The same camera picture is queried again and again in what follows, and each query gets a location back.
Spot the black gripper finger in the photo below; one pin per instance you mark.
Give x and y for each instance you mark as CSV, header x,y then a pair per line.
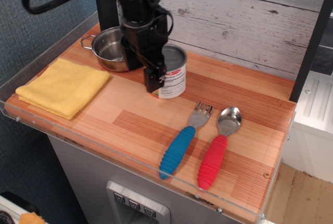
x,y
154,78
131,60

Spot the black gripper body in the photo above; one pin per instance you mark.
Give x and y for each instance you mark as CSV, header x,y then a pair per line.
x,y
145,34

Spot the toy food can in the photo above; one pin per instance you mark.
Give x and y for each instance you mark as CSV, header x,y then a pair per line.
x,y
175,79

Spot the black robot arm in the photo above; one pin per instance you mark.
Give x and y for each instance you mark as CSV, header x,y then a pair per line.
x,y
141,6

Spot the small stainless steel pot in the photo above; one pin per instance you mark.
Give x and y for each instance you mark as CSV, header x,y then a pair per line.
x,y
107,47

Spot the folded yellow cloth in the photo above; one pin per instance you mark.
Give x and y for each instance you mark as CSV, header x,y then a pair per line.
x,y
64,88

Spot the clear acrylic table guard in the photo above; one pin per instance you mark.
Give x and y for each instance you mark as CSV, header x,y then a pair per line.
x,y
232,65

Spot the grey toy fridge cabinet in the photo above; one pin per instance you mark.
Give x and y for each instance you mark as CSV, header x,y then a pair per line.
x,y
88,175

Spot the silver dispenser button panel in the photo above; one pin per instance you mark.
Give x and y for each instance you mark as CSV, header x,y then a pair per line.
x,y
129,206

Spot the white toy sink unit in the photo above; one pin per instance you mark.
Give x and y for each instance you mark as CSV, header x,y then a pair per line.
x,y
308,147

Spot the black and orange object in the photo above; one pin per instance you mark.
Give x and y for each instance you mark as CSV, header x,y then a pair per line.
x,y
13,207

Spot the black vertical post left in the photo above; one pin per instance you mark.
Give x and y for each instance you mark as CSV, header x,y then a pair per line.
x,y
107,14

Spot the black vertical post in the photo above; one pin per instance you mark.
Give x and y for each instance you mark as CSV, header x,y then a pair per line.
x,y
107,14
313,45

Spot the blue handled fork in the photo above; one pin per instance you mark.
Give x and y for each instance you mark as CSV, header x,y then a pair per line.
x,y
178,147

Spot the red handled spoon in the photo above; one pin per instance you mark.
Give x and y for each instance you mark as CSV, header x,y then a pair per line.
x,y
228,122

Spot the black vertical post right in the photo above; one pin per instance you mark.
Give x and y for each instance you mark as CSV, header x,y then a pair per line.
x,y
313,45

